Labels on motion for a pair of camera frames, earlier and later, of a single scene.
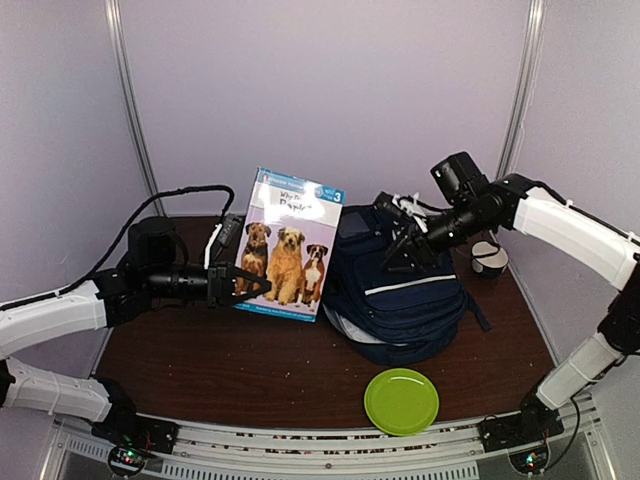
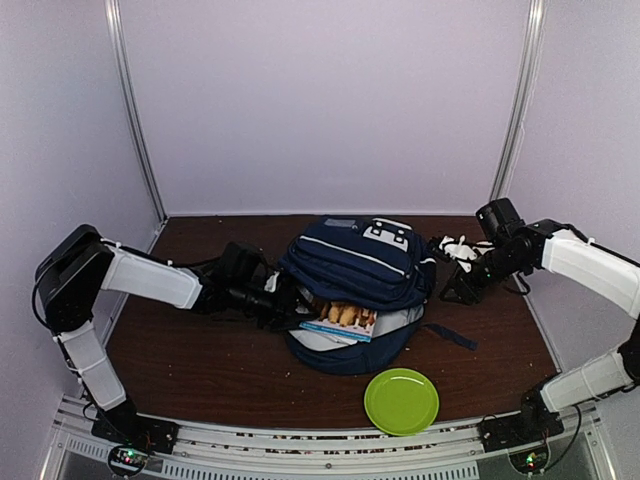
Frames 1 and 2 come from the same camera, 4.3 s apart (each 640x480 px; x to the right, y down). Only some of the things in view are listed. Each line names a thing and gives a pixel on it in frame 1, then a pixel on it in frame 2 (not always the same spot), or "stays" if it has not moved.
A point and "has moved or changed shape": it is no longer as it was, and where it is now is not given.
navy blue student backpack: (390, 317) has moved or changed shape
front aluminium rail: (201, 452) stays
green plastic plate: (402, 401) stays
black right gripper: (416, 249) → (470, 293)
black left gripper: (215, 293) → (286, 311)
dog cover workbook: (286, 242) → (344, 320)
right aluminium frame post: (523, 88) stays
